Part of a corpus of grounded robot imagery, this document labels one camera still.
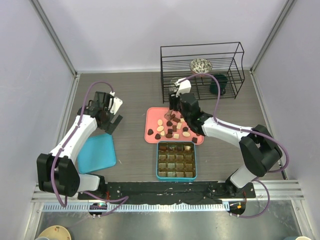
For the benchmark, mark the patterned ceramic bowl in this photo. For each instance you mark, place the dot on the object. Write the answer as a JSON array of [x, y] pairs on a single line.
[[200, 66]]

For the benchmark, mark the dark green mug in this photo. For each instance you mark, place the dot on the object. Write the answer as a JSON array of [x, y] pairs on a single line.
[[222, 80]]

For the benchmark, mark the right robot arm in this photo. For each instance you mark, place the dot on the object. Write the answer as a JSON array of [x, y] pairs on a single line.
[[258, 148]]

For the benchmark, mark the stainless steel tongs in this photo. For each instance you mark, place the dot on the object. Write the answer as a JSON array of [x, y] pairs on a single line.
[[170, 114]]

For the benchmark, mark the blue tin lid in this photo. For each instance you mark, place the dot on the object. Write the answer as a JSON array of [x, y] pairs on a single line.
[[97, 153]]

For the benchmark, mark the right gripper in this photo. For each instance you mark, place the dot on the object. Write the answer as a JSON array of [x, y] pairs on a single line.
[[173, 100]]

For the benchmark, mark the gold plastic chocolate insert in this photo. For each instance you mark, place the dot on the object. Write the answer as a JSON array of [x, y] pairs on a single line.
[[176, 160]]

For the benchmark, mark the pink tray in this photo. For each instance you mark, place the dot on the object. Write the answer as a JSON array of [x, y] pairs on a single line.
[[158, 128]]

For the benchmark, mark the white cable duct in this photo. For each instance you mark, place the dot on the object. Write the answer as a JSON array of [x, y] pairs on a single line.
[[102, 207]]

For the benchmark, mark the black wire rack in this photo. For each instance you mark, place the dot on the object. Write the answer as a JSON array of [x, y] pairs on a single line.
[[217, 69]]

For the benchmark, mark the blue chocolate tin box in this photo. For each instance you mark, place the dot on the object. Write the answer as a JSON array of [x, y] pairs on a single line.
[[176, 161]]

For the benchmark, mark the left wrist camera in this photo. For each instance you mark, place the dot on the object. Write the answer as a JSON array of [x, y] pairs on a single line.
[[115, 103]]

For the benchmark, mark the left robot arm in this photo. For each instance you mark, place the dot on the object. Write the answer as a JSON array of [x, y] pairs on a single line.
[[57, 171]]

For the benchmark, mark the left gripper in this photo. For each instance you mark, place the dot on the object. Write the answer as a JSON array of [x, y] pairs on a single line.
[[111, 126]]

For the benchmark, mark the striped ceramic cup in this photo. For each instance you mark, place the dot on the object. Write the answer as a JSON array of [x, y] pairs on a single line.
[[172, 86]]

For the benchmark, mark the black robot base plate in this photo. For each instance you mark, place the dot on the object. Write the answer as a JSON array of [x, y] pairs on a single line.
[[169, 193]]

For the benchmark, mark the beige plate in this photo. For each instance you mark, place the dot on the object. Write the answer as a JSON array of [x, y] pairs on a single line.
[[55, 232]]

